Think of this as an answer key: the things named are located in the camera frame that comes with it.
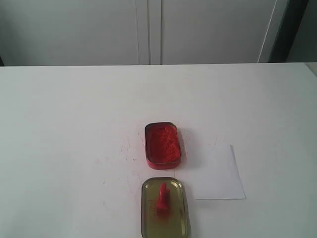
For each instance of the white paper sheet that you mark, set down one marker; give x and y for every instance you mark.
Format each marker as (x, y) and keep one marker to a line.
(212, 173)

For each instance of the red ink pad tin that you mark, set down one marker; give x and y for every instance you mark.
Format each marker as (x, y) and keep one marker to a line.
(162, 146)

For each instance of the gold tin lid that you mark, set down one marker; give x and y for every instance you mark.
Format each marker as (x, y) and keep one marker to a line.
(177, 224)

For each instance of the dark vertical post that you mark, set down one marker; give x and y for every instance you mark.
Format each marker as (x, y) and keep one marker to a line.
(287, 31)

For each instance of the red stamp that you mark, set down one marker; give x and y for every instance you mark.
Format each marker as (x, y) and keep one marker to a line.
(163, 201)

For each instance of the white cabinet doors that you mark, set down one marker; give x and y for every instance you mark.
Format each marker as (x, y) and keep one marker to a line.
(129, 32)

